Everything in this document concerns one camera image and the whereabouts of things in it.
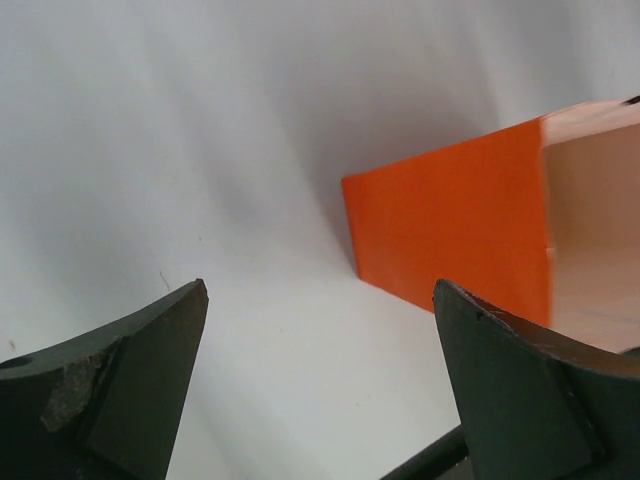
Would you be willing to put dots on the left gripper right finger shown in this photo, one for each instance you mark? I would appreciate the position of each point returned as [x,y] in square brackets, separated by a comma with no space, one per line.
[533,403]

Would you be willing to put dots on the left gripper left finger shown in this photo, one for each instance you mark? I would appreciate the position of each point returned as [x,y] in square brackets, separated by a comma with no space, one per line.
[106,404]

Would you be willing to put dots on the orange paper bag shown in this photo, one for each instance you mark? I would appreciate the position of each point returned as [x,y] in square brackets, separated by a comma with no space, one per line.
[540,219]

